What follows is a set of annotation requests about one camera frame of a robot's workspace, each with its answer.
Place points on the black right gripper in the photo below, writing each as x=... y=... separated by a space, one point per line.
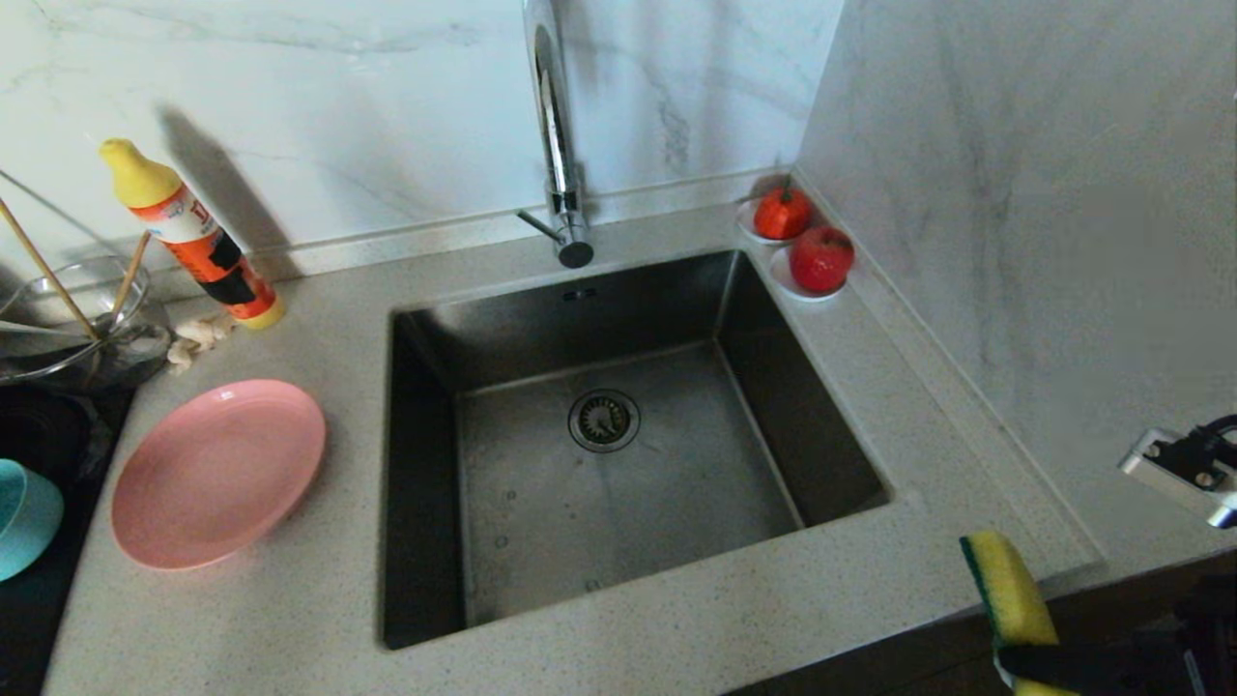
x=1213 y=638

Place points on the yellow sponge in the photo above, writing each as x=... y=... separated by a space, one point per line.
x=1010 y=590

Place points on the pink round plate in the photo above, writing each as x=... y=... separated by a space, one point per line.
x=217 y=474

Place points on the orange detergent bottle yellow cap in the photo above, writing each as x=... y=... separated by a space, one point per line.
x=193 y=237

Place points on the wooden chopstick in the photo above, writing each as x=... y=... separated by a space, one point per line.
x=48 y=273
x=126 y=285

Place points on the teal blue bowl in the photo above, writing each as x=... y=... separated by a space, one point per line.
x=27 y=522

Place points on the stainless steel sink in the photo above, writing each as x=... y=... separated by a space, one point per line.
x=628 y=512

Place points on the metal sink drain strainer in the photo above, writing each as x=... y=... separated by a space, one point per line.
x=603 y=420

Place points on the red apple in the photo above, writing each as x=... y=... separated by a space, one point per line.
x=821 y=259

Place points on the small white dish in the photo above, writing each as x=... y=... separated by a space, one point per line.
x=744 y=224
x=785 y=280

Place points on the red tomato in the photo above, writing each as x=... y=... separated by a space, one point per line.
x=781 y=215

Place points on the chrome faucet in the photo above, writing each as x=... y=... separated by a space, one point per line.
x=556 y=145

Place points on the garlic bulb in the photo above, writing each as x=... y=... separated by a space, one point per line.
x=198 y=340

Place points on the clear glass pot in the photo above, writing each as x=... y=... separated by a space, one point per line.
x=135 y=338

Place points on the black induction cooktop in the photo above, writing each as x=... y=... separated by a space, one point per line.
x=48 y=619

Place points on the silver spoon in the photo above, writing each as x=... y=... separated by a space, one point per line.
x=39 y=332

